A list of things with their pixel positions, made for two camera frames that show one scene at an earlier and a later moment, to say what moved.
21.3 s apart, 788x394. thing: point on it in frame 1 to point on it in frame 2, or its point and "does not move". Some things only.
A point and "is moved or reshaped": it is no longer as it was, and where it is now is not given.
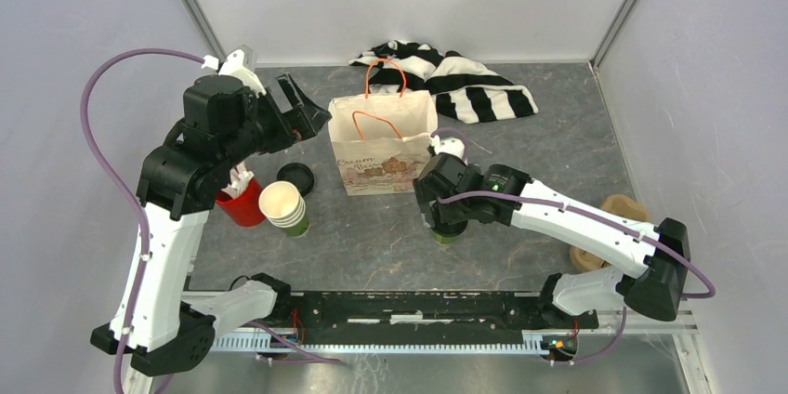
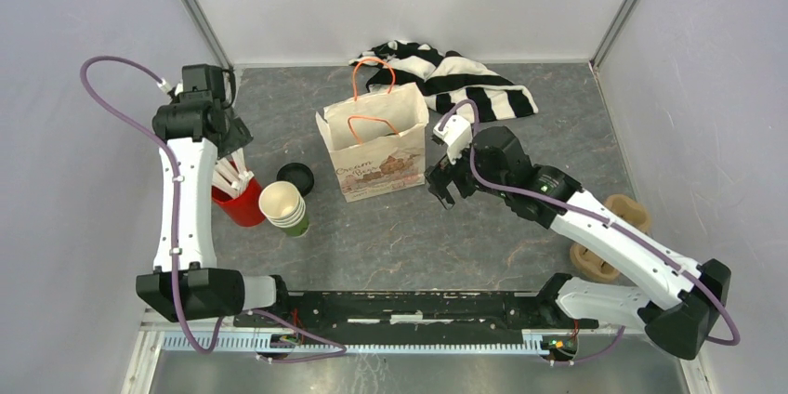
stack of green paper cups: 282,204 does not move
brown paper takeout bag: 382,140 is moved or reshaped
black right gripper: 445,215 to 441,174
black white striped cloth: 465,92 does not move
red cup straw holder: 249,208 does not move
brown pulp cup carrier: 623,206 does not move
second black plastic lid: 298,175 does not move
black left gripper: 295,125 to 240,137
